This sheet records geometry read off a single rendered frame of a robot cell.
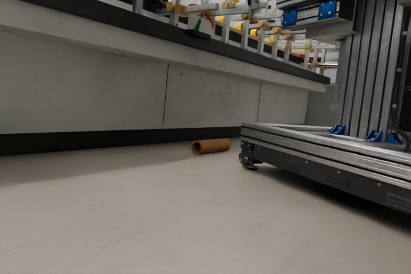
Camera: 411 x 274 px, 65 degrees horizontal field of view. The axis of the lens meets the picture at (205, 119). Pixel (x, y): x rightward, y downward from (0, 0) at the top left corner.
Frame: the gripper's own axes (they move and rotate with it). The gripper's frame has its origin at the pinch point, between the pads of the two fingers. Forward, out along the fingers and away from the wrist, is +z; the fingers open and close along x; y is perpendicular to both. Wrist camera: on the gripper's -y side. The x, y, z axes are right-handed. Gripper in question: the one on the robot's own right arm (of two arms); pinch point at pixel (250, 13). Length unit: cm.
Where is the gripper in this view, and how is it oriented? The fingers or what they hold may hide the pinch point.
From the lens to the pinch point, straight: 194.2
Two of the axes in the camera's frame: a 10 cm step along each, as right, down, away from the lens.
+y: 7.9, 1.3, -6.0
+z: -1.0, 9.9, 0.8
